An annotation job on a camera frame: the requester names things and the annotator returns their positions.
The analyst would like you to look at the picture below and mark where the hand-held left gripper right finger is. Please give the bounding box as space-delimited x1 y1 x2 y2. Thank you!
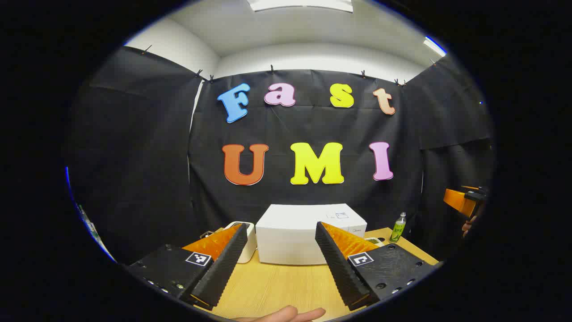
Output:
315 221 438 311

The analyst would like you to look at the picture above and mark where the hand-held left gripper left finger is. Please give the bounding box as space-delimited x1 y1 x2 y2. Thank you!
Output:
126 222 249 310

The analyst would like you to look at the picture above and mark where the white microwave oven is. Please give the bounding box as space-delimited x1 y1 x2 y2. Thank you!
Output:
256 203 368 265

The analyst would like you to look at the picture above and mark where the white toaster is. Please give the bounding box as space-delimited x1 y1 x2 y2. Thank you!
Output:
223 221 257 263

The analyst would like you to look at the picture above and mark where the green tea bottle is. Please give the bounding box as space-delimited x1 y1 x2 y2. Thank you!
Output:
389 212 407 243

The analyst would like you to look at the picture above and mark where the small ceiling light panel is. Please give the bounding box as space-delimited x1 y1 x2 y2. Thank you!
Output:
423 37 447 57

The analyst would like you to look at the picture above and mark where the large ceiling light panel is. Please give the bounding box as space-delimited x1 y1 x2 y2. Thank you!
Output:
247 0 353 13

